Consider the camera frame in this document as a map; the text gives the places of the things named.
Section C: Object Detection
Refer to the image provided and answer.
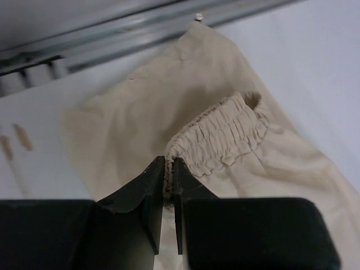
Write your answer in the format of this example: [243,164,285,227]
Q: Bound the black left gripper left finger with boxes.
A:
[1,156,164,269]

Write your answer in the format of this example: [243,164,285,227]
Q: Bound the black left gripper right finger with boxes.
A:
[173,158,341,269]

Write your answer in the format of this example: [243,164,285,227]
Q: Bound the beige cargo trousers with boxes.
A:
[60,22,359,269]

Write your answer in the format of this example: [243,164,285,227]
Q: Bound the left metal table rail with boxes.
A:
[1,1,290,96]

